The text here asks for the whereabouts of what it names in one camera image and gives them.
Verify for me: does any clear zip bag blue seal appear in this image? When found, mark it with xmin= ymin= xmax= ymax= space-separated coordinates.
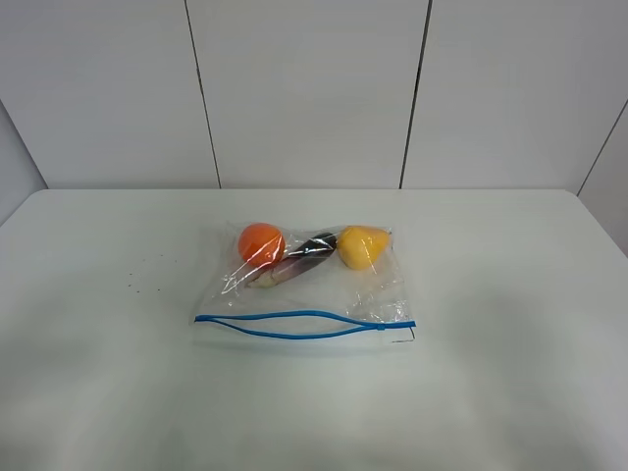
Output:
xmin=191 ymin=223 xmax=416 ymax=343

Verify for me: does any purple eggplant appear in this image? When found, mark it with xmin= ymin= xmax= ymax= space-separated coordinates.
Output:
xmin=247 ymin=233 xmax=338 ymax=288

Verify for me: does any yellow pear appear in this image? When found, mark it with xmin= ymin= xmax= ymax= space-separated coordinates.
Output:
xmin=337 ymin=226 xmax=391 ymax=271

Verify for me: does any orange fruit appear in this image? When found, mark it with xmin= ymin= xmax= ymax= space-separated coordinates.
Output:
xmin=237 ymin=223 xmax=286 ymax=267

